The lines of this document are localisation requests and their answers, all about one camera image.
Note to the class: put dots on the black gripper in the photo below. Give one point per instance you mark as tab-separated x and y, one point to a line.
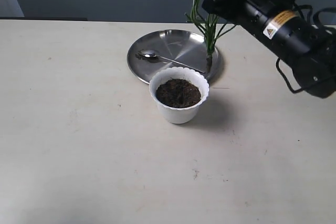
274	23

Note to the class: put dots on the red artificial flower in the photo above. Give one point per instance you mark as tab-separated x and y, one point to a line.
208	27

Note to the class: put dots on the stainless steel spork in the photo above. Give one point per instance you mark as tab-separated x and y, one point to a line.
146	53

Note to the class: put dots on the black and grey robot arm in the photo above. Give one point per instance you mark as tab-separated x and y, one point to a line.
314	72

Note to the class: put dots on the white scalloped plastic pot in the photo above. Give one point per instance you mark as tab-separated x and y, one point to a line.
179	115

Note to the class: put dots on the dark brown potting soil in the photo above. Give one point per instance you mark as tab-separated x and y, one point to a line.
178	93

